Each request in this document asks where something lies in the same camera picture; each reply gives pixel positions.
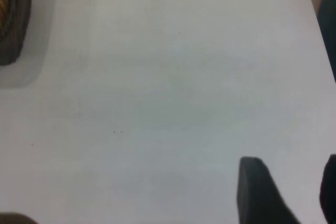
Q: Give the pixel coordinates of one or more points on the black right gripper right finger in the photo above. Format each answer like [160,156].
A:
[330,190]

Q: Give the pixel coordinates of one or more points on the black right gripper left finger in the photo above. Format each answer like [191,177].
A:
[258,197]

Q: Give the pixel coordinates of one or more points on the dark brown woven basket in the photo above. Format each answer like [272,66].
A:
[15,37]

